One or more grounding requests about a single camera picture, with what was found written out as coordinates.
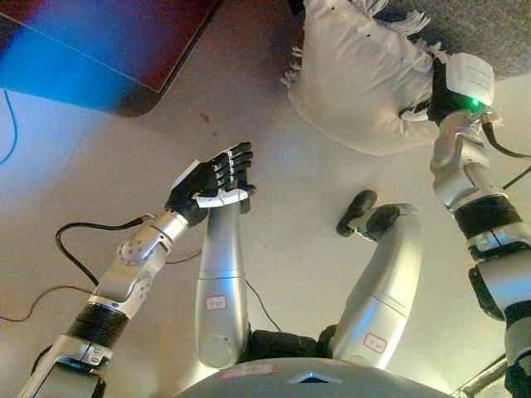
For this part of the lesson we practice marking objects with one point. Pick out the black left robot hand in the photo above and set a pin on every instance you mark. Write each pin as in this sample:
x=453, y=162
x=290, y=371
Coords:
x=199, y=182

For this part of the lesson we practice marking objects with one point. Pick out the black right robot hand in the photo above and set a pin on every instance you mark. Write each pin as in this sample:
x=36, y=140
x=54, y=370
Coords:
x=452, y=95

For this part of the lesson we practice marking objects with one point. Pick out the white fringed pillow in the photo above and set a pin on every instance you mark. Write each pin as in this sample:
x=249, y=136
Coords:
x=357, y=70

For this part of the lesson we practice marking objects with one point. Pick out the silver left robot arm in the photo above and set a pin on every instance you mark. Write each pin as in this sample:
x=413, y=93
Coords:
x=132, y=261

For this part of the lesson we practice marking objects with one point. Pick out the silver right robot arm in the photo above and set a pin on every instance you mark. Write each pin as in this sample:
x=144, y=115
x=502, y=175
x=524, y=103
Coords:
x=460, y=166

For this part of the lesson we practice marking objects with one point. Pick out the grey fabric armchair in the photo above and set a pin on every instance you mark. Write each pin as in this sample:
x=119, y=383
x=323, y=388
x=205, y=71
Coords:
x=477, y=29

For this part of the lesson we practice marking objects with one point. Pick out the black right robot foot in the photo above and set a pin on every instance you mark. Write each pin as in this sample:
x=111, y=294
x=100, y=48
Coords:
x=359, y=205

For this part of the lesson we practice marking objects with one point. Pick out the reddish wooden cabinet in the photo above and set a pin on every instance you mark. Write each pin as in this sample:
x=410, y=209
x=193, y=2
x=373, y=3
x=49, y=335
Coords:
x=103, y=41

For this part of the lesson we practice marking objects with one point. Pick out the black robot waist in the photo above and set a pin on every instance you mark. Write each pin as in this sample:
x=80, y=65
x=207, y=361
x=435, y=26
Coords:
x=282, y=342

